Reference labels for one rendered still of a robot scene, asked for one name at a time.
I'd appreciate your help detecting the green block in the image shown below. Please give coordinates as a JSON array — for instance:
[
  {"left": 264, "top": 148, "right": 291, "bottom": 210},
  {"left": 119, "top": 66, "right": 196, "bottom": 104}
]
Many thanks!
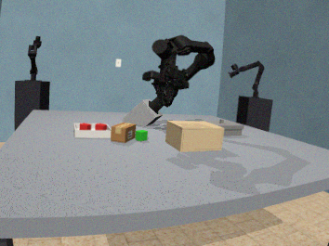
[{"left": 136, "top": 130, "right": 148, "bottom": 141}]

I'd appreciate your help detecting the red block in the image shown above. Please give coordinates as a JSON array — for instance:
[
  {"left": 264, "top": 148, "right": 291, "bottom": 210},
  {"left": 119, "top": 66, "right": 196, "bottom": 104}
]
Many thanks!
[
  {"left": 95, "top": 123, "right": 107, "bottom": 130},
  {"left": 80, "top": 123, "right": 91, "bottom": 130}
]

